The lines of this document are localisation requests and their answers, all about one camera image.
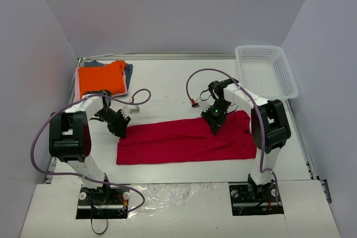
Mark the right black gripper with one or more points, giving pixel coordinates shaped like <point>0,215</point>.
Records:
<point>213,118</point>

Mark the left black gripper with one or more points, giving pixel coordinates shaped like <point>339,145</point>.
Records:
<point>119,121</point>

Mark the red t-shirt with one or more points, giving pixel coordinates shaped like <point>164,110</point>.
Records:
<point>187,140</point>

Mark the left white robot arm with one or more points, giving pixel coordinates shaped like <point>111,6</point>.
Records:
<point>70,140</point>

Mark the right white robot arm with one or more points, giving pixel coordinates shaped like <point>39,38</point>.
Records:
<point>269,128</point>

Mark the orange folded t-shirt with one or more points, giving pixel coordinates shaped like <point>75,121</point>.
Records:
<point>109,77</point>

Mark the pink folded t-shirt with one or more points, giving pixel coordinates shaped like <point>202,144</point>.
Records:
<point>77,86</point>

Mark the blue-grey folded t-shirt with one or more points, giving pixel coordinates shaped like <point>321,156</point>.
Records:
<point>128,70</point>

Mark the white plastic basket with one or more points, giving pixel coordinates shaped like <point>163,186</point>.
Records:
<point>265,71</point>

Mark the white foam front board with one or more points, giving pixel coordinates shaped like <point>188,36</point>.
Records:
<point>183,210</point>

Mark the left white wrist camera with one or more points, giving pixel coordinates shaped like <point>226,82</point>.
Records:
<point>131,108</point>

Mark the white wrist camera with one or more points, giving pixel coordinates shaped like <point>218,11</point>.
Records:
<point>131,108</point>
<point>198,104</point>

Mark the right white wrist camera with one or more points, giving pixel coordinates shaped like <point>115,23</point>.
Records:
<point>198,104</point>

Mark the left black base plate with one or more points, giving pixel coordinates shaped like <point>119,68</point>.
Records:
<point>102,203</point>

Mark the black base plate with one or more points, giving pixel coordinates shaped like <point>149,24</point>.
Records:
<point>102,203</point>
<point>243,204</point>

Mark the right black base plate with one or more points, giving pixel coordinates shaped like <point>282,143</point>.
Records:
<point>243,204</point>

